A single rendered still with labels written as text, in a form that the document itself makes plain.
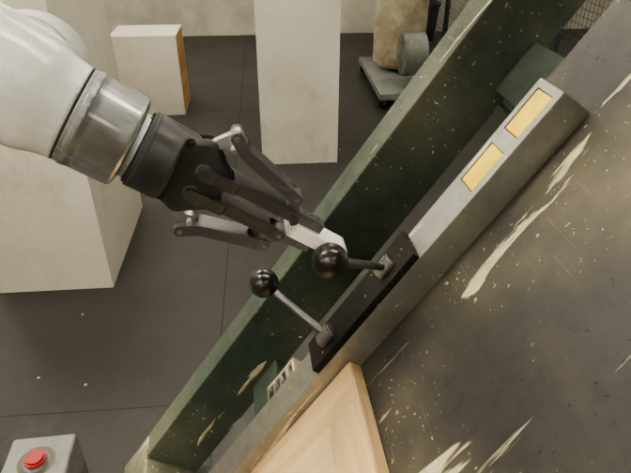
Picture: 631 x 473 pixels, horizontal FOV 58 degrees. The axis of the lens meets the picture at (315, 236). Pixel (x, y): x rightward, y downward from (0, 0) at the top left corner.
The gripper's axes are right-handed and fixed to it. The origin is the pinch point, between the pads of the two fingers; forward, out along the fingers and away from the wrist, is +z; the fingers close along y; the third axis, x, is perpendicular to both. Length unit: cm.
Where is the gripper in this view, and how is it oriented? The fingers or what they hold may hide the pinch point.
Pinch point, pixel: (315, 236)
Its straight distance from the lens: 60.2
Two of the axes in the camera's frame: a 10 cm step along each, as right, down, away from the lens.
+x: 1.3, 5.3, -8.4
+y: -5.6, 7.4, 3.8
